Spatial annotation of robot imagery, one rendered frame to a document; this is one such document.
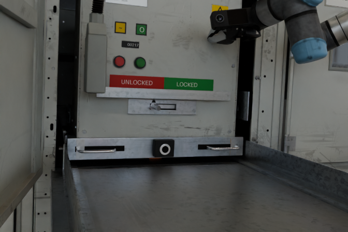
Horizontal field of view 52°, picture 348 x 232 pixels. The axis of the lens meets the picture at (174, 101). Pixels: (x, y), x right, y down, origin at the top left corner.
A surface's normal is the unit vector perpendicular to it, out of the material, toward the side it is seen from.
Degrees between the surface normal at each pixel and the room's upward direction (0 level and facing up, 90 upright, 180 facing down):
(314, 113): 90
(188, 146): 90
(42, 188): 90
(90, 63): 90
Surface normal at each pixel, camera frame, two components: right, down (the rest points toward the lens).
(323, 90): 0.32, 0.07
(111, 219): 0.04, -1.00
